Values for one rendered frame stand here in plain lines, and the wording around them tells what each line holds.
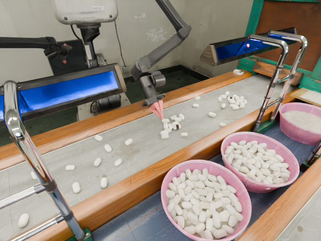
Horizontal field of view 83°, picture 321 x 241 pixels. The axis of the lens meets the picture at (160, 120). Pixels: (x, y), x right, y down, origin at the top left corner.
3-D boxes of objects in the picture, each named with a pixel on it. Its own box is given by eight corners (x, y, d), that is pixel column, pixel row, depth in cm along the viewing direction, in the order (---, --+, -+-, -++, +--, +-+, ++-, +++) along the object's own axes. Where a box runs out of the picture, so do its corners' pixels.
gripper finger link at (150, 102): (169, 115, 79) (160, 95, 80) (155, 120, 75) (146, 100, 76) (164, 119, 85) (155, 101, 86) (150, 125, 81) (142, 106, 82)
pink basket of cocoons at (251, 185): (206, 178, 71) (210, 161, 65) (228, 139, 89) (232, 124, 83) (283, 217, 59) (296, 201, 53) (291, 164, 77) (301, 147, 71)
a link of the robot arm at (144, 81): (134, 81, 84) (139, 74, 79) (146, 78, 88) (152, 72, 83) (141, 94, 83) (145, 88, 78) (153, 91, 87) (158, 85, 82)
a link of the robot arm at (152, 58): (172, 38, 109) (183, 25, 101) (179, 46, 110) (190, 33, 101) (126, 73, 85) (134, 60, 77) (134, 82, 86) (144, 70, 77)
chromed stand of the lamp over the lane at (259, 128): (220, 121, 101) (242, 33, 75) (242, 110, 110) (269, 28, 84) (251, 140, 88) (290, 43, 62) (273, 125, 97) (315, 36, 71)
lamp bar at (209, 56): (198, 61, 72) (201, 41, 67) (281, 40, 100) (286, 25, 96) (214, 67, 66) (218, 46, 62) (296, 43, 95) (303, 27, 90)
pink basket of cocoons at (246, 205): (145, 199, 64) (144, 182, 58) (200, 165, 76) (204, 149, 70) (199, 280, 46) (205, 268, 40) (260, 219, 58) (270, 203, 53)
